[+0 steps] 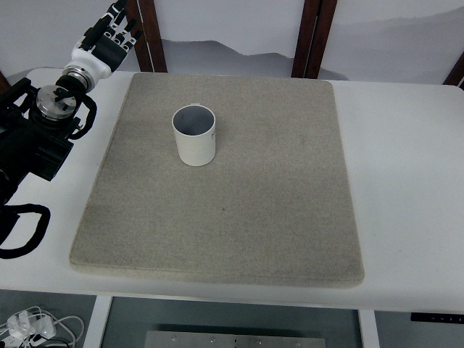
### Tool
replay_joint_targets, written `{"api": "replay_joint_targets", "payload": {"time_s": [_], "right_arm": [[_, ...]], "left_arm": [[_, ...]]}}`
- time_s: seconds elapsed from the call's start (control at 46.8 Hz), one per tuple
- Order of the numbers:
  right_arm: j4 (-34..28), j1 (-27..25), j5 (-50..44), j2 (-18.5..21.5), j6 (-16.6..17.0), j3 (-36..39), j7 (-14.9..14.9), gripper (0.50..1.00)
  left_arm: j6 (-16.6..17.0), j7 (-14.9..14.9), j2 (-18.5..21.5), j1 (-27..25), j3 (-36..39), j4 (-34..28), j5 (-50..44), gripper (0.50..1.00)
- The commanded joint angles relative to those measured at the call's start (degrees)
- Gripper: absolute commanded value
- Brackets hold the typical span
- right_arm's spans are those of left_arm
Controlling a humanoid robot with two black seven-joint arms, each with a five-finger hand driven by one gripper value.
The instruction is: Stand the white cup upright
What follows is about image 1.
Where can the white cup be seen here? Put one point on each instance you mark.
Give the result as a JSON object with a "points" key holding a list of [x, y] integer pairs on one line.
{"points": [[197, 150]]}

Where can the black table control panel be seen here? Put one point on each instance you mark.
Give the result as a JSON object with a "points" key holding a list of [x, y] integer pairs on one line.
{"points": [[436, 317]]}

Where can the white table leg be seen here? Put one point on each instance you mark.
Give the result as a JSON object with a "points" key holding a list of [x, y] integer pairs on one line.
{"points": [[369, 330], [98, 322]]}

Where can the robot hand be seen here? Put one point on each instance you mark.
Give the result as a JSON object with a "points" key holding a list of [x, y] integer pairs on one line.
{"points": [[90, 61]]}

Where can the grey felt mat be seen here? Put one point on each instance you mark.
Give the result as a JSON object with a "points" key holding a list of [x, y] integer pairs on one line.
{"points": [[217, 217]]}

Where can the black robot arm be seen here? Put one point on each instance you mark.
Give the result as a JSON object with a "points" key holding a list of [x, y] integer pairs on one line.
{"points": [[21, 152]]}

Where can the grey metal plate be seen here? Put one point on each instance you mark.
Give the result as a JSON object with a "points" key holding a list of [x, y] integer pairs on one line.
{"points": [[235, 340]]}

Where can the brown wooden screen post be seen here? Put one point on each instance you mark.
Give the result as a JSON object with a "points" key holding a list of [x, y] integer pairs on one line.
{"points": [[304, 36], [456, 70], [320, 36], [4, 81], [154, 36], [145, 61]]}

